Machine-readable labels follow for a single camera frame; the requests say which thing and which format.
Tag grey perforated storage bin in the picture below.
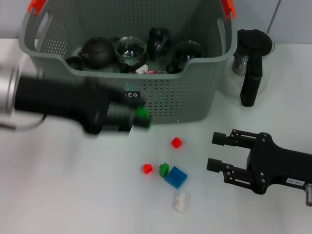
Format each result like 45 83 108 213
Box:
19 0 238 125

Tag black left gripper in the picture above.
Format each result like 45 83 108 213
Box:
14 77 146 136

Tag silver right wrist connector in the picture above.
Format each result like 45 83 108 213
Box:
304 183 312 207

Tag blue square block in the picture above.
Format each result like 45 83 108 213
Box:
164 166 188 190

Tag glass pitcher with black handle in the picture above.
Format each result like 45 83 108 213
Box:
230 28 276 108

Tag small green block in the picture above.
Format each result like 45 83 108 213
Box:
159 162 170 178

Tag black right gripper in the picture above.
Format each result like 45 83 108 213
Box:
206 129 312 195

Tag long green block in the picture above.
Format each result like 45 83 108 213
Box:
134 105 152 130

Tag translucent white block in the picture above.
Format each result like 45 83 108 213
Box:
172 191 191 213

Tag black clay teapot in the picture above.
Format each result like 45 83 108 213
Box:
79 36 120 71

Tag small black tea bowl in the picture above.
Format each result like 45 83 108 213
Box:
65 56 85 72

